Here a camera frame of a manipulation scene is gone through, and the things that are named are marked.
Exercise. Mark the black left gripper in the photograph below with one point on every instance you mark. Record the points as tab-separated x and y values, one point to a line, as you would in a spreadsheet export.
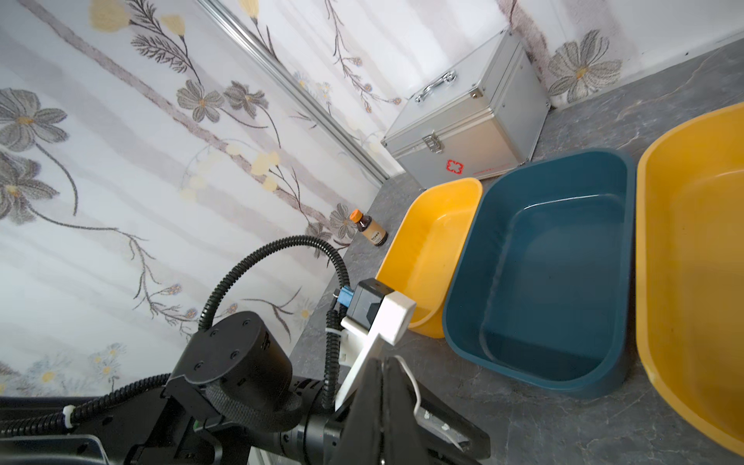
377	425

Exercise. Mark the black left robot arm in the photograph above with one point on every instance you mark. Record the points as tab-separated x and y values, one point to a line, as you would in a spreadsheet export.
233	391

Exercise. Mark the left yellow plastic bin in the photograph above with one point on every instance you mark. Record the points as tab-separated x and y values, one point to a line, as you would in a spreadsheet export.
427	247

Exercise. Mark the yellow plastic bin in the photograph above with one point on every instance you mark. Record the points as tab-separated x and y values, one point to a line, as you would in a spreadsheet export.
427	247
689	272

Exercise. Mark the dark teal plastic bin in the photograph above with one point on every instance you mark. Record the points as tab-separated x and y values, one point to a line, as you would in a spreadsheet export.
542	291

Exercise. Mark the brown bottle orange cap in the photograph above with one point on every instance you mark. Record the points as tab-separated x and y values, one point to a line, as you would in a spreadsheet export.
369	228

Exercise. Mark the silver aluminium first-aid case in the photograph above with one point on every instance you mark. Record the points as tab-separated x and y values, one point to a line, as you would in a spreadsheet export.
481	118

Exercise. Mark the right yellow plastic bin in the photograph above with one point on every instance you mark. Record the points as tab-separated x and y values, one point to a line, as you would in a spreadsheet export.
689	272

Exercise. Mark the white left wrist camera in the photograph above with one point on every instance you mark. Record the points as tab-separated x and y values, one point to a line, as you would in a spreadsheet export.
376	316

